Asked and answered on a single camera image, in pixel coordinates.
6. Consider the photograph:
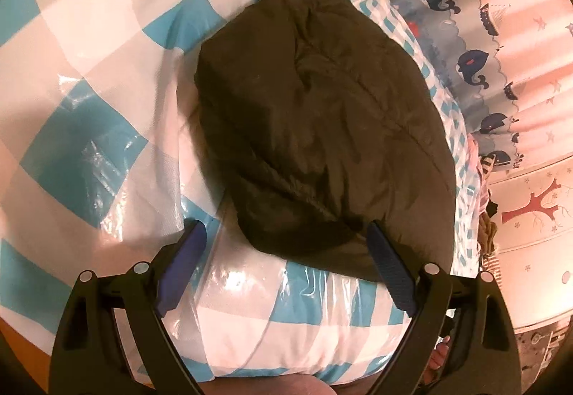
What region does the brown plush cloth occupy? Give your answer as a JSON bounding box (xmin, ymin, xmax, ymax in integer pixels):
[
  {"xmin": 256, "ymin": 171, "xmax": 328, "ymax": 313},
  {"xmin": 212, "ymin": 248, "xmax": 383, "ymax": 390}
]
[{"xmin": 481, "ymin": 216, "xmax": 500, "ymax": 252}]

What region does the whale print curtain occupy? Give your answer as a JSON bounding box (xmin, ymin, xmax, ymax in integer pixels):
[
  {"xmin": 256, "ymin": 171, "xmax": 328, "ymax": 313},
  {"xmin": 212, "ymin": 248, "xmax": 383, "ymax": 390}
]
[{"xmin": 385, "ymin": 0, "xmax": 573, "ymax": 174}]

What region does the person's pink trouser leg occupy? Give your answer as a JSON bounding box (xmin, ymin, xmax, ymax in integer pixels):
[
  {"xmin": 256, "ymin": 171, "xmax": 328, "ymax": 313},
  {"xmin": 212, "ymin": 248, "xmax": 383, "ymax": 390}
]
[{"xmin": 197, "ymin": 372, "xmax": 381, "ymax": 395}]

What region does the black puffer jacket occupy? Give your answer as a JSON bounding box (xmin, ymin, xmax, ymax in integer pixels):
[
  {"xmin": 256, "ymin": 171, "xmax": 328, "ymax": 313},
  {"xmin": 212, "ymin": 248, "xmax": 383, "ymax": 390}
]
[{"xmin": 194, "ymin": 0, "xmax": 457, "ymax": 284}]

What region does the pink cloth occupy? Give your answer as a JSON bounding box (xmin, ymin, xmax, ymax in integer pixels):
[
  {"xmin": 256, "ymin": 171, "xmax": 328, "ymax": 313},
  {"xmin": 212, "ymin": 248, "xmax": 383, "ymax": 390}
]
[{"xmin": 468, "ymin": 135, "xmax": 493, "ymax": 217}]

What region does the blue checkered bed cover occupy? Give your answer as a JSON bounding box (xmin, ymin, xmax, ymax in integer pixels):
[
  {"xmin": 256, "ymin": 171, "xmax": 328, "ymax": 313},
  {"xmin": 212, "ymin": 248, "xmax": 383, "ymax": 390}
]
[{"xmin": 0, "ymin": 0, "xmax": 488, "ymax": 382}]

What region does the pink tree print cabinet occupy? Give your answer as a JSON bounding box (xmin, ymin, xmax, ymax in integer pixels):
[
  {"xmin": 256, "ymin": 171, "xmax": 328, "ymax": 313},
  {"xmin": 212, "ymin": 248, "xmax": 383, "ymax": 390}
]
[{"xmin": 486, "ymin": 153, "xmax": 573, "ymax": 333}]

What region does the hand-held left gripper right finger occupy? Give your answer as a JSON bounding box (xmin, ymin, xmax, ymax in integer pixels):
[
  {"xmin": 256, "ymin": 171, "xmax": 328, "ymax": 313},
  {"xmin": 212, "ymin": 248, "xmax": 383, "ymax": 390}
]
[{"xmin": 366, "ymin": 220, "xmax": 522, "ymax": 395}]

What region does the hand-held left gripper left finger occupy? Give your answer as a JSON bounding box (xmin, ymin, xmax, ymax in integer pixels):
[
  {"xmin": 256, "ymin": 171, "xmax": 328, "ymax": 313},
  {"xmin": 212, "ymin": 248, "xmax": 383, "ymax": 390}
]
[{"xmin": 48, "ymin": 220, "xmax": 209, "ymax": 395}]

